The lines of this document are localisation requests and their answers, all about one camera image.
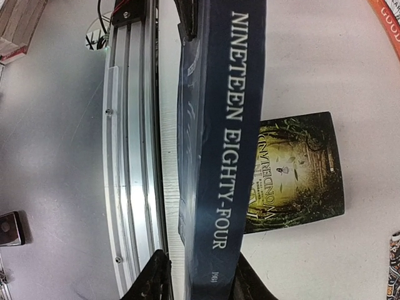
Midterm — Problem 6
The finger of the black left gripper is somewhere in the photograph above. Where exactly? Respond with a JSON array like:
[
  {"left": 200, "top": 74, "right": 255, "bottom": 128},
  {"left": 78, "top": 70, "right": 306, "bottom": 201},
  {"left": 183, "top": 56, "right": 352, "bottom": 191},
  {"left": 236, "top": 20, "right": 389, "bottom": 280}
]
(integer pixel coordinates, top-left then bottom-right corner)
[{"left": 174, "top": 0, "right": 199, "bottom": 39}]

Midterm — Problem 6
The dark green forest book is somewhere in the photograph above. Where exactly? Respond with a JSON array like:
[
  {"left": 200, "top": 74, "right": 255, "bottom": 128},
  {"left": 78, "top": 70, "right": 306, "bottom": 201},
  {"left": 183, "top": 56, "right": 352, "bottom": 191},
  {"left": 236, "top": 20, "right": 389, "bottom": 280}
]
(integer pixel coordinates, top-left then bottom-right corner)
[{"left": 244, "top": 111, "right": 345, "bottom": 234}]

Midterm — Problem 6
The Nineteen Eighty-Four book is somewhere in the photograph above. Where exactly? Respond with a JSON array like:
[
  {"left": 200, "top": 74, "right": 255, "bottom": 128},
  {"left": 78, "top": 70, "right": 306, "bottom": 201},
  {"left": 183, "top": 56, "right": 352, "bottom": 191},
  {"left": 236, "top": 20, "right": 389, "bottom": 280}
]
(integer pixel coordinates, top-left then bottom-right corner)
[{"left": 177, "top": 1, "right": 267, "bottom": 299}]

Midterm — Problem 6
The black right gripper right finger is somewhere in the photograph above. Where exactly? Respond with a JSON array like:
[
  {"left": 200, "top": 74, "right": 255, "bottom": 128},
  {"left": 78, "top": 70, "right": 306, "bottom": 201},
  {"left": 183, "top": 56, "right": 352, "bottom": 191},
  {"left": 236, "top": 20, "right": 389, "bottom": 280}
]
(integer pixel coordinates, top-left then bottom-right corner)
[{"left": 231, "top": 253, "right": 278, "bottom": 300}]

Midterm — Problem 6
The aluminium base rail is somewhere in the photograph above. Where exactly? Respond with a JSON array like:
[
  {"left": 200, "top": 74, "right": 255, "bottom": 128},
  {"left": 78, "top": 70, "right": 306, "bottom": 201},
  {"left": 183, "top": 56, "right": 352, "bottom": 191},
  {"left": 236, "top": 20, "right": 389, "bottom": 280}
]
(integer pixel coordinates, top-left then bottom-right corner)
[{"left": 101, "top": 0, "right": 171, "bottom": 300}]

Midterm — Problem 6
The large orange Good Morning book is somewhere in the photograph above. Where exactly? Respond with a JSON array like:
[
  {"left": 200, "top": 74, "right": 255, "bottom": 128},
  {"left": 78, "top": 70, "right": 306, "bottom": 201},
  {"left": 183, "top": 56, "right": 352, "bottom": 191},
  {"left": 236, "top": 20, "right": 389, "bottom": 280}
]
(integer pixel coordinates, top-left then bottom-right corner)
[{"left": 367, "top": 0, "right": 400, "bottom": 58}]

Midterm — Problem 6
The patterned cloth mat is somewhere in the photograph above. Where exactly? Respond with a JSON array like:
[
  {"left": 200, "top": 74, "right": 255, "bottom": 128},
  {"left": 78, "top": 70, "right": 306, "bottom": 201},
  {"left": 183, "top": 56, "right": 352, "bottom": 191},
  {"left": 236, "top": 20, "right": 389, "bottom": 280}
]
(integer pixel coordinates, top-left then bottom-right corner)
[{"left": 386, "top": 231, "right": 400, "bottom": 300}]

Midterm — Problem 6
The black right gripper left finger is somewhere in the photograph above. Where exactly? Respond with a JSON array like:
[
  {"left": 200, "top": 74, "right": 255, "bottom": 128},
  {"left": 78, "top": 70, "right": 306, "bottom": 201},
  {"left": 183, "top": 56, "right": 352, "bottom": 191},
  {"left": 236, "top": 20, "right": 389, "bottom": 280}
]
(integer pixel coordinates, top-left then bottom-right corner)
[{"left": 121, "top": 249, "right": 173, "bottom": 300}]

